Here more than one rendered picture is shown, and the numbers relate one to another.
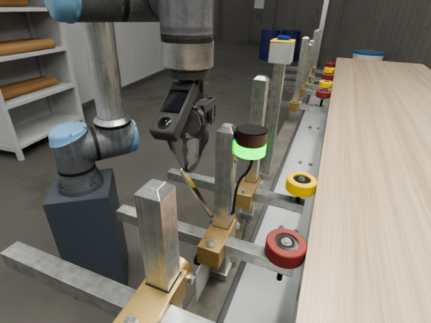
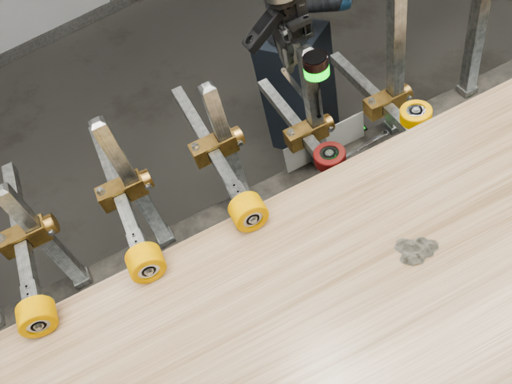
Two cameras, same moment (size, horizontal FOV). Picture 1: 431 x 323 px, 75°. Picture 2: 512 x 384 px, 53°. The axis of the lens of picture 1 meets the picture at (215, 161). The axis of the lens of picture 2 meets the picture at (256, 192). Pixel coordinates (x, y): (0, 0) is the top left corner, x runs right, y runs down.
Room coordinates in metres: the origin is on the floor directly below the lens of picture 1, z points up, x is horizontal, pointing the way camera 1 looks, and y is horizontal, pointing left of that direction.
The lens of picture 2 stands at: (-0.21, -0.74, 1.84)
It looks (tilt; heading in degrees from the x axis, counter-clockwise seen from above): 50 degrees down; 57
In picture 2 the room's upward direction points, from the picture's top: 17 degrees counter-clockwise
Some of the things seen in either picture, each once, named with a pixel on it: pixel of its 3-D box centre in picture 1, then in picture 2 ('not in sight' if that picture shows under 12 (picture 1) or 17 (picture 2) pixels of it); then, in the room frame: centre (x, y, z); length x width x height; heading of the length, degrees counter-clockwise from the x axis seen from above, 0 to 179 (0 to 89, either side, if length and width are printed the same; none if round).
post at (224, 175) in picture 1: (222, 222); (315, 120); (0.50, -0.02, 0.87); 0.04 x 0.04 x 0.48; 69
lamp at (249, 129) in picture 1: (246, 177); (318, 92); (0.48, -0.06, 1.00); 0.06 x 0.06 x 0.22; 69
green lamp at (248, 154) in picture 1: (250, 147); (316, 69); (0.48, -0.07, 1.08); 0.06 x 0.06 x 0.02
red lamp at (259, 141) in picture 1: (251, 135); (315, 61); (0.48, -0.07, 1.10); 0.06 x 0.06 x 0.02
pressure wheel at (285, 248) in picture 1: (283, 259); (331, 166); (0.41, -0.14, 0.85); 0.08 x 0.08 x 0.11
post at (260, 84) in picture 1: (253, 157); (395, 69); (0.73, -0.11, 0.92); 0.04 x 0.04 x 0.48; 69
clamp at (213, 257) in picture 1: (220, 237); (309, 132); (0.48, -0.02, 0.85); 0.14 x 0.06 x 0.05; 159
